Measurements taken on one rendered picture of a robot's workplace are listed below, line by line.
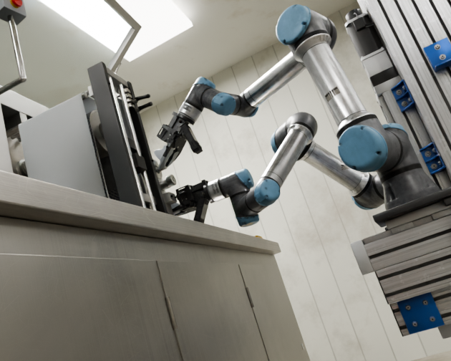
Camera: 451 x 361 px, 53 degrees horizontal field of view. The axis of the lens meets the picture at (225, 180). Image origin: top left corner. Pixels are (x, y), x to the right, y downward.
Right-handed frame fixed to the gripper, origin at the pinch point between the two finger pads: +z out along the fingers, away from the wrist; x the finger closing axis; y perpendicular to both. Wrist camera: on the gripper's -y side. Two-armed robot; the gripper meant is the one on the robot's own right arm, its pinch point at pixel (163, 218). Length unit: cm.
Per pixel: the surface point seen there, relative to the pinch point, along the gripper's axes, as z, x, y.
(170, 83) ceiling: 54, -223, 184
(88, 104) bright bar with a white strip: 0.0, 33.4, 34.5
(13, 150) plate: 30, 35, 31
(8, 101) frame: 30, 32, 51
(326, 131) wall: -64, -239, 84
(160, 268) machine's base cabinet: -29, 74, -29
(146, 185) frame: -14.5, 38.8, -0.1
